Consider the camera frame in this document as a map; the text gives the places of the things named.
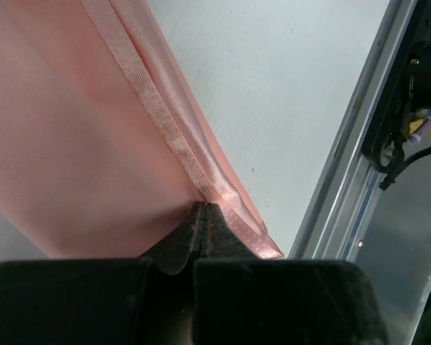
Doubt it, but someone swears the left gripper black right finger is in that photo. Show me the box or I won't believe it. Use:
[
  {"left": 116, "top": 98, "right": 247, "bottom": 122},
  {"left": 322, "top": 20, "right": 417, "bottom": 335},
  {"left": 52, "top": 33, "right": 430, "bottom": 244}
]
[{"left": 193, "top": 203, "right": 388, "bottom": 344}]

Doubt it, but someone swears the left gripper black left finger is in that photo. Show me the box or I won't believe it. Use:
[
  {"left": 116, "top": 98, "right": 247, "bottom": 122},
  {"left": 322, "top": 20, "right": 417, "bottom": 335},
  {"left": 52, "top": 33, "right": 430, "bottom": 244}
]
[{"left": 0, "top": 203, "right": 205, "bottom": 344}]

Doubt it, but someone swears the pink satin napkin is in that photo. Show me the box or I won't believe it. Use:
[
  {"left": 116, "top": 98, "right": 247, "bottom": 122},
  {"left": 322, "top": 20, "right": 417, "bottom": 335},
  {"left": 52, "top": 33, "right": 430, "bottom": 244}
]
[{"left": 0, "top": 1, "right": 282, "bottom": 259}]

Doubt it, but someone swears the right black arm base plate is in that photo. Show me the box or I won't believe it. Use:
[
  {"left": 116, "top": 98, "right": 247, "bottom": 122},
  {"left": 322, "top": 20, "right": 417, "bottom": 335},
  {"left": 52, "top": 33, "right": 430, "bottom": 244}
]
[{"left": 362, "top": 1, "right": 431, "bottom": 190}]

